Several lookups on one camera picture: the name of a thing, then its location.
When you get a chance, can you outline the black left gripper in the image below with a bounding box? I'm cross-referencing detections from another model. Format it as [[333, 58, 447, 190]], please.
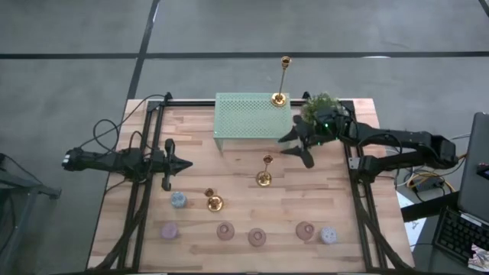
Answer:
[[151, 137, 193, 192]]

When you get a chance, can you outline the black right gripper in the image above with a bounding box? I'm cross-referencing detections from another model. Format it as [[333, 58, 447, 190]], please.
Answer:
[[278, 115, 334, 170]]

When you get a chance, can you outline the medium gold candlestick holder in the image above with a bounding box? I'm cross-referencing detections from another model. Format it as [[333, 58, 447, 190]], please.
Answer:
[[255, 154, 274, 188]]

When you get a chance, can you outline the short gold candlestick holder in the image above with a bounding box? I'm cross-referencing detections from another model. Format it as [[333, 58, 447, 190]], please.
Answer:
[[204, 187, 225, 212]]

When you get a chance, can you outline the pink patterned candle tin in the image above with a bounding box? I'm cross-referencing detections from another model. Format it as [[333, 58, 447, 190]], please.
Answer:
[[160, 222, 180, 241]]

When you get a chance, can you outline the pink ribbed glass candle holder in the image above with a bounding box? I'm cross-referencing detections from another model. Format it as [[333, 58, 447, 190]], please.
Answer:
[[216, 222, 236, 242], [295, 221, 316, 242], [247, 228, 267, 248]]

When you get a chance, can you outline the white purple patterned candle tin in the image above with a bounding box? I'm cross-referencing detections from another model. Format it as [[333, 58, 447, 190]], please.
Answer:
[[319, 226, 339, 246]]

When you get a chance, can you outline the blue patterned candle tin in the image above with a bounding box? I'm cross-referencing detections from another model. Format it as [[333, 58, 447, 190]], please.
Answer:
[[170, 191, 189, 209]]

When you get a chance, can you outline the tall gold candlestick holder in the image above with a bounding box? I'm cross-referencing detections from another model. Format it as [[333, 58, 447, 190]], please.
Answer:
[[271, 56, 292, 108]]

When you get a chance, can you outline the green potted plant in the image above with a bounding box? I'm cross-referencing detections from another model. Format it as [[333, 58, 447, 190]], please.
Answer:
[[300, 92, 347, 131]]

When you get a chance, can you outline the green perforated metal shelf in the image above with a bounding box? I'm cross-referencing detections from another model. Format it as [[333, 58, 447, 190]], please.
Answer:
[[212, 92, 293, 154]]

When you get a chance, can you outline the black power box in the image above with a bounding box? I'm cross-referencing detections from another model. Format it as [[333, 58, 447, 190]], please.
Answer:
[[414, 177, 446, 194]]

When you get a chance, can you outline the white paper sheet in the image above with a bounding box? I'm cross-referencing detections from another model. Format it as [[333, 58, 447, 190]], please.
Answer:
[[396, 190, 428, 248]]

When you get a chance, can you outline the dark grey metal stand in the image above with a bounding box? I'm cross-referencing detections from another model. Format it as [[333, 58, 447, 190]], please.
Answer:
[[0, 152, 63, 275]]

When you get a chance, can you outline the grey laptop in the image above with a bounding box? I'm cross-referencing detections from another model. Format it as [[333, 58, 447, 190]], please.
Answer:
[[457, 112, 489, 223]]

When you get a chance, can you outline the black keyboard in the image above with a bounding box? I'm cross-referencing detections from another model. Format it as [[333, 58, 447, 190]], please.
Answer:
[[432, 205, 489, 265]]

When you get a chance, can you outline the colourful printed card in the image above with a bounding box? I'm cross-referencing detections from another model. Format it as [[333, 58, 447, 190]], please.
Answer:
[[467, 244, 489, 273]]

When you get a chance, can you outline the black aluminium table frame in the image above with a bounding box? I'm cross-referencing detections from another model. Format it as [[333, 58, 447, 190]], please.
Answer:
[[90, 91, 416, 275]]

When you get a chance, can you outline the long black arm cable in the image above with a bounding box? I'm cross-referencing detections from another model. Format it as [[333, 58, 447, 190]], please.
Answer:
[[78, 93, 169, 150]]

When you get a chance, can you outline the looped black arm cable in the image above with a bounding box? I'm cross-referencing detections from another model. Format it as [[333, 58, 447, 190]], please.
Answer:
[[92, 118, 121, 153]]

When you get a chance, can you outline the yellow cable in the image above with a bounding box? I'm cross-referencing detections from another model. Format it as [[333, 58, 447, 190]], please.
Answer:
[[406, 152, 468, 193]]

